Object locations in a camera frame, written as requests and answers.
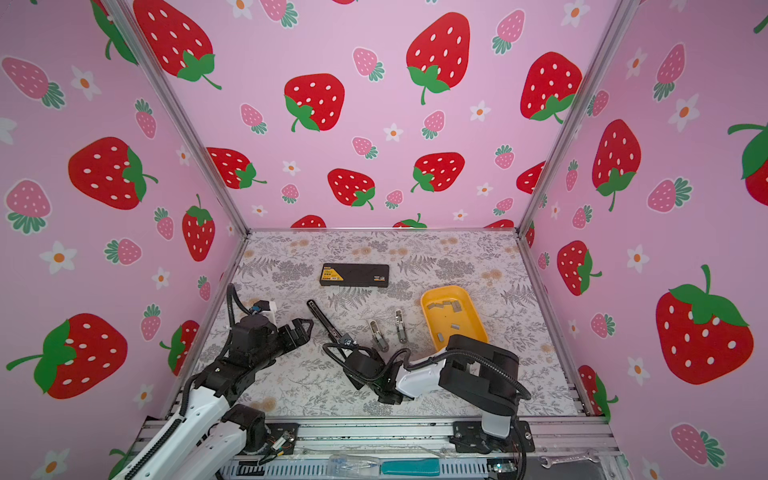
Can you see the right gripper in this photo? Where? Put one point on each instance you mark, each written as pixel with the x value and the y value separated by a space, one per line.
pixel 374 357

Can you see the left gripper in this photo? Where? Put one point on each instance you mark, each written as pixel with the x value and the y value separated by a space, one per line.
pixel 303 336

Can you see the black stapler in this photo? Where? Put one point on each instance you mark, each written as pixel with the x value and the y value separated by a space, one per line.
pixel 332 331

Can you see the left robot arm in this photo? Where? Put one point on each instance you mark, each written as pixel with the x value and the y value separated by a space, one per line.
pixel 210 427

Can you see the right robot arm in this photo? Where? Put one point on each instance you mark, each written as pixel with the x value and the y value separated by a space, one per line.
pixel 476 372

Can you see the black tool case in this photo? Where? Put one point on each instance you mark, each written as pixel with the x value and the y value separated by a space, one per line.
pixel 355 275

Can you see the yellow plastic tray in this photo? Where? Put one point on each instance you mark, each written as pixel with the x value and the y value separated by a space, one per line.
pixel 456 293

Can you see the staple strips in tray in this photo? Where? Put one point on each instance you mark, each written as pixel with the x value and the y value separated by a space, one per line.
pixel 445 319

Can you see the silver wrench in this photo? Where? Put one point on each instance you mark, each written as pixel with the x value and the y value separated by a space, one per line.
pixel 547 462

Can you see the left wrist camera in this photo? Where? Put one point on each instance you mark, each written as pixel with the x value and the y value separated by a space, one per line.
pixel 267 309

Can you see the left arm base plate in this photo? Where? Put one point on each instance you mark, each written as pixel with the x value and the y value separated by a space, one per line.
pixel 280 437

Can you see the teal handled tool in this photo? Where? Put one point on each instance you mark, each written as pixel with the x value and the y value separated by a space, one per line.
pixel 412 468

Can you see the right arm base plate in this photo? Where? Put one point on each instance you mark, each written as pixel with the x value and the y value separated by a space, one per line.
pixel 469 437

